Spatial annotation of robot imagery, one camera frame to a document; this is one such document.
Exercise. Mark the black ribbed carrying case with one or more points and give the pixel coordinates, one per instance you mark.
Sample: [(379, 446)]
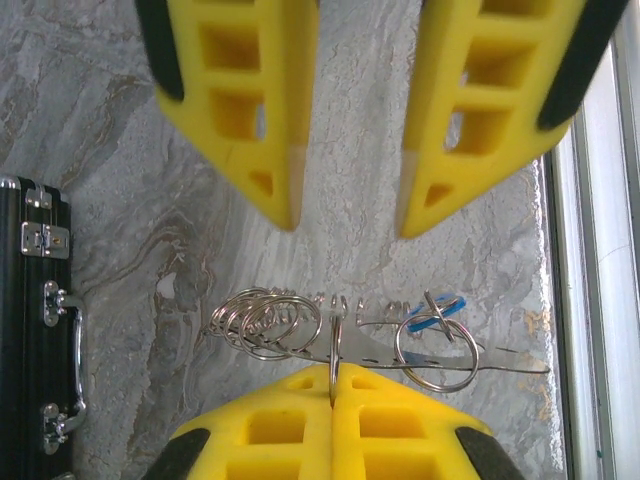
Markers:
[(25, 350)]

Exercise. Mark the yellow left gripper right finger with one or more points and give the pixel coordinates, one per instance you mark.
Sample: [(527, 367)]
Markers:
[(350, 415)]

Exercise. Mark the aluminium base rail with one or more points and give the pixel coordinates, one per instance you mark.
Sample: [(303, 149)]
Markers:
[(600, 250)]

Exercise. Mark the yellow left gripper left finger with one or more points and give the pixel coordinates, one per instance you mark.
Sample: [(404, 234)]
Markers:
[(300, 415)]

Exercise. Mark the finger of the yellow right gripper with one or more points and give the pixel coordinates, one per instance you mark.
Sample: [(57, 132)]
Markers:
[(280, 150), (430, 165)]

